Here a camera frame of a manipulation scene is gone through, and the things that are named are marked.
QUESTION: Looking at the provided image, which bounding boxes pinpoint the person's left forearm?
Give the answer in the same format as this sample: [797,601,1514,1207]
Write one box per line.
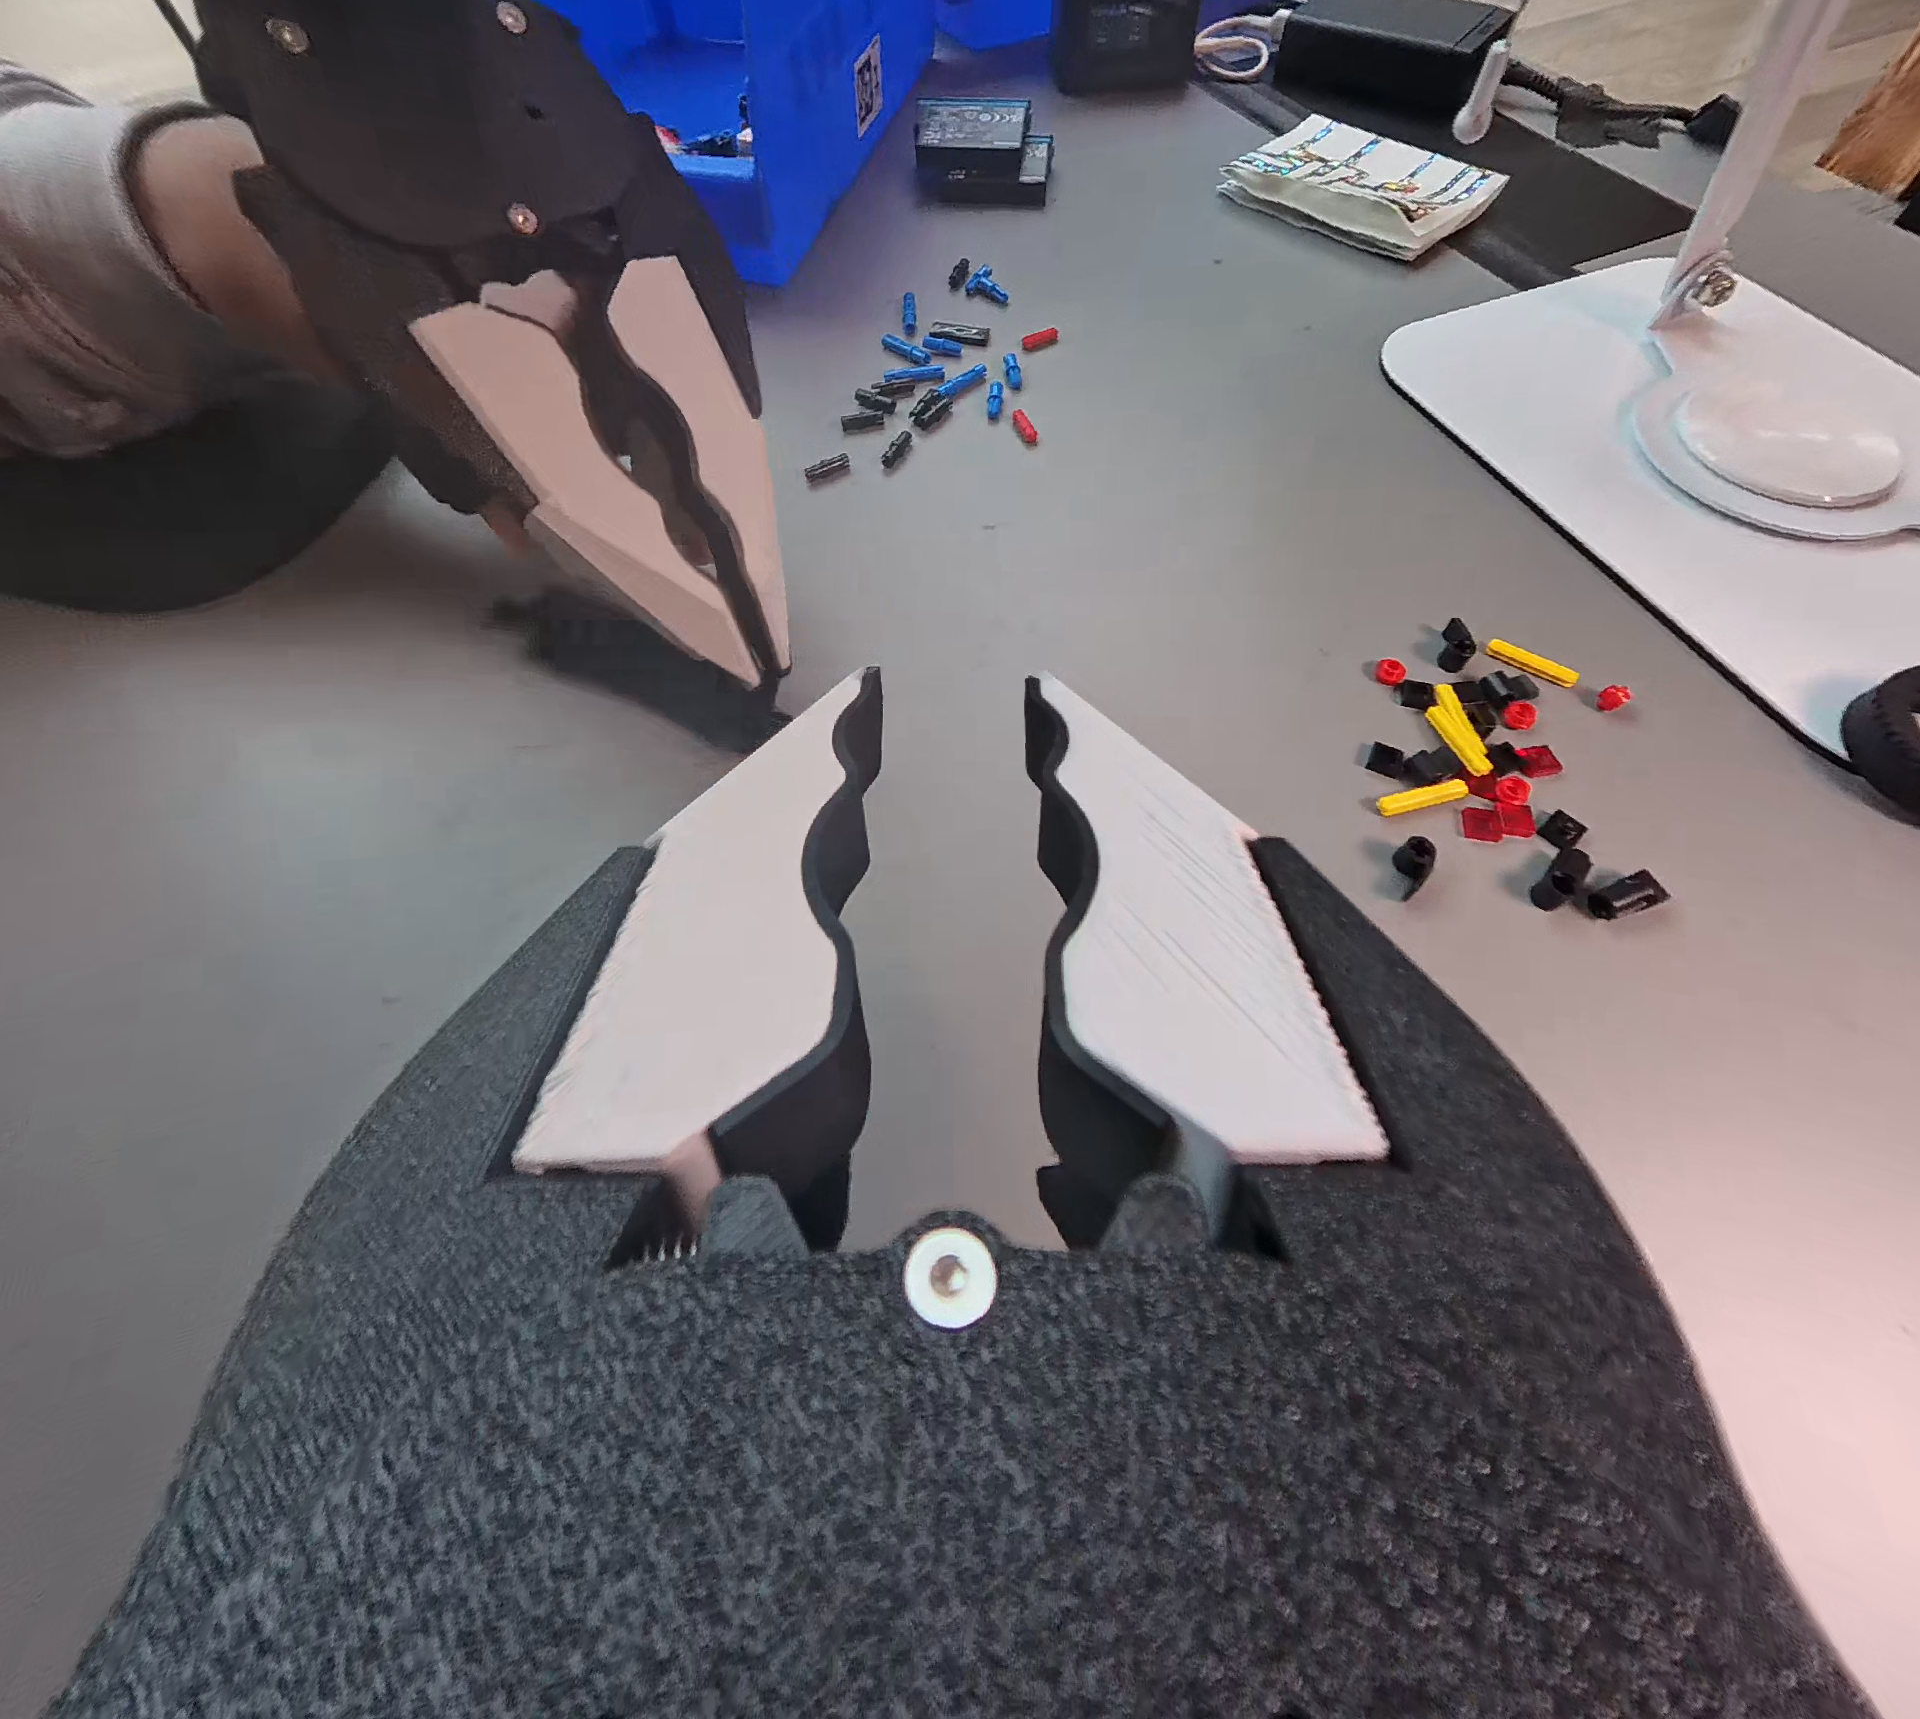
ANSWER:
[0,62,205,461]

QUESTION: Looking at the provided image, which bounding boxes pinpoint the black rubber tyre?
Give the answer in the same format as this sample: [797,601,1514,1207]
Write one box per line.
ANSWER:
[1836,665,1920,827]

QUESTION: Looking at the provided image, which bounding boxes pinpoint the black adapter cable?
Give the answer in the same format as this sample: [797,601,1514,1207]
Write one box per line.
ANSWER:
[1500,58,1742,154]

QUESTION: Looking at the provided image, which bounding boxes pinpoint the white lamp stand base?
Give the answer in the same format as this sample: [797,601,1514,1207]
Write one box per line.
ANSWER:
[1380,0,1920,761]

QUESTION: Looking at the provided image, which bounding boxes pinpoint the black curved panel piece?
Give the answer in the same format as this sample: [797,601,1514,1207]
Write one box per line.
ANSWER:
[492,585,798,755]

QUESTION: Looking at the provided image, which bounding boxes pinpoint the folded printed sticker sheet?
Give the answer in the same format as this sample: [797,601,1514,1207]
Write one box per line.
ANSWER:
[1219,114,1511,262]

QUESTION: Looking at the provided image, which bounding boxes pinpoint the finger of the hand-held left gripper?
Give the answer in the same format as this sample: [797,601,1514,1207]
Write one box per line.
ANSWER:
[409,276,769,689]
[605,252,795,681]

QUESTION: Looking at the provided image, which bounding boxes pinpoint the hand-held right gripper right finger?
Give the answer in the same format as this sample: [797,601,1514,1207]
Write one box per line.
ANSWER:
[1025,673,1390,1203]

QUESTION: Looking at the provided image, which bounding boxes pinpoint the black power adapter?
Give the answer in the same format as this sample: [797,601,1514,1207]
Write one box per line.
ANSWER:
[1283,0,1518,116]

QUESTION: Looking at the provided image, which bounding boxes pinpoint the pile of blue black pins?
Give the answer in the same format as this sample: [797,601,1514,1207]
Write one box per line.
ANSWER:
[803,256,1060,487]

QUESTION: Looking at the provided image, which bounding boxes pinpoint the pile of red yellow black bricks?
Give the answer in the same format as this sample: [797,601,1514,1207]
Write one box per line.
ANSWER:
[1362,615,1673,923]

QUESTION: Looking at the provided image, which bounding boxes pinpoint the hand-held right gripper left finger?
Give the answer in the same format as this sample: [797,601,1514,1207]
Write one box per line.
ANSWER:
[512,665,888,1203]

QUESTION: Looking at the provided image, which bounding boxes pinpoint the person's left hand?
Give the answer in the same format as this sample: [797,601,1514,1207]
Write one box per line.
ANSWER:
[132,118,362,393]

